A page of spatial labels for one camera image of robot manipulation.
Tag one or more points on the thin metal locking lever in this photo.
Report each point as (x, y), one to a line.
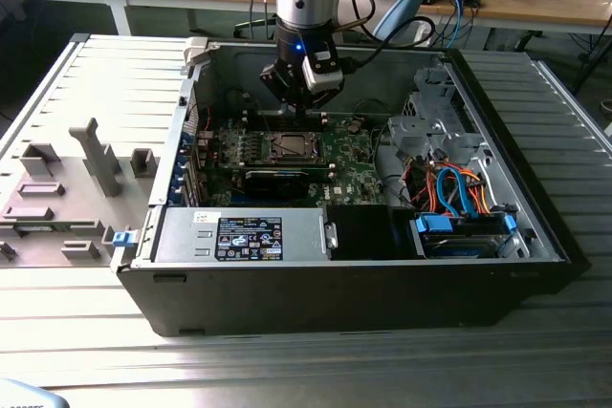
(264, 117)

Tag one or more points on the silver green CPU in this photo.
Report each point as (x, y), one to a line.
(294, 144)

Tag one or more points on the RAM slot with white clips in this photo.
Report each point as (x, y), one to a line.
(279, 123)
(279, 115)

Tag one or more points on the CPU socket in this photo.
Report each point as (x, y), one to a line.
(273, 158)

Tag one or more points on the beige case latch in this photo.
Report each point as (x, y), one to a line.
(196, 50)

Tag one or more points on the round silver coin battery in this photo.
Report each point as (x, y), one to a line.
(353, 126)

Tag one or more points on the black graphics card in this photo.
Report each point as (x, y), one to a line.
(277, 183)

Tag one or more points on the grey metal drive cage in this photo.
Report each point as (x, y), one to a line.
(411, 128)

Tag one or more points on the green motherboard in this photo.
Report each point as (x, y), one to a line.
(356, 178)

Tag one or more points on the black plastic shroud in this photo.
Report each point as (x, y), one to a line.
(363, 231)

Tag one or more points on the grey power supply unit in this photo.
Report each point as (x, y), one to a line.
(181, 236)

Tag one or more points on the hard disk in blue carrier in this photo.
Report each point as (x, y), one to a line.
(432, 225)

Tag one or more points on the grey parts rack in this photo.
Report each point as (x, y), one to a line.
(72, 174)

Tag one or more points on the black grey PC case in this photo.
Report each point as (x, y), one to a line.
(334, 298)

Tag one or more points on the blue case latch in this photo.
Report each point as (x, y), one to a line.
(123, 239)

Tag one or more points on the green RAM stick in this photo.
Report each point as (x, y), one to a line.
(33, 228)

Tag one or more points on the pale grey rounded device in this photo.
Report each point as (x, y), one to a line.
(24, 396)

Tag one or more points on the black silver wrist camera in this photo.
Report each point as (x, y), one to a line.
(322, 73)

